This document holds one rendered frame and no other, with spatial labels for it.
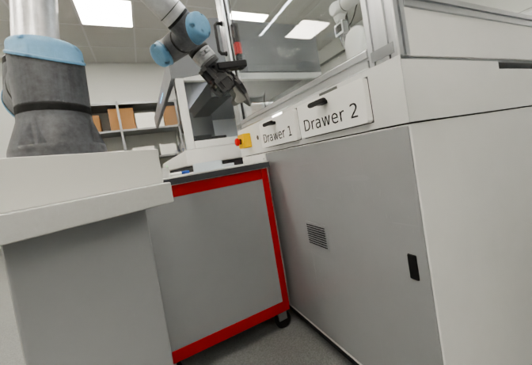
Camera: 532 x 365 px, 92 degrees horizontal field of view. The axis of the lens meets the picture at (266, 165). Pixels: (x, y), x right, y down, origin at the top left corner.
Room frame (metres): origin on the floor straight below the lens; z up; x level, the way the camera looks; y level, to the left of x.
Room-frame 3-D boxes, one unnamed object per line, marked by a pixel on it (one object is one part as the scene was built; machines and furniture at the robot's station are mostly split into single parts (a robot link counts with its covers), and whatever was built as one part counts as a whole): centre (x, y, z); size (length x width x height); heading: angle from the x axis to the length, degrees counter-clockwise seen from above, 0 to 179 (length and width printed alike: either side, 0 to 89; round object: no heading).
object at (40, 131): (0.50, 0.38, 0.88); 0.15 x 0.15 x 0.10
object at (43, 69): (0.51, 0.39, 1.00); 0.13 x 0.12 x 0.14; 48
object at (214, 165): (1.15, 0.26, 0.78); 0.12 x 0.08 x 0.04; 106
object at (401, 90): (1.22, -0.52, 0.87); 1.02 x 0.95 x 0.14; 26
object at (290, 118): (1.04, -0.07, 0.87); 0.29 x 0.02 x 0.11; 26
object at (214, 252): (1.28, 0.38, 0.38); 0.62 x 0.58 x 0.76; 26
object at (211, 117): (2.73, 0.37, 1.13); 1.78 x 1.14 x 0.45; 26
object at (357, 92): (0.76, -0.21, 0.87); 0.29 x 0.02 x 0.11; 26
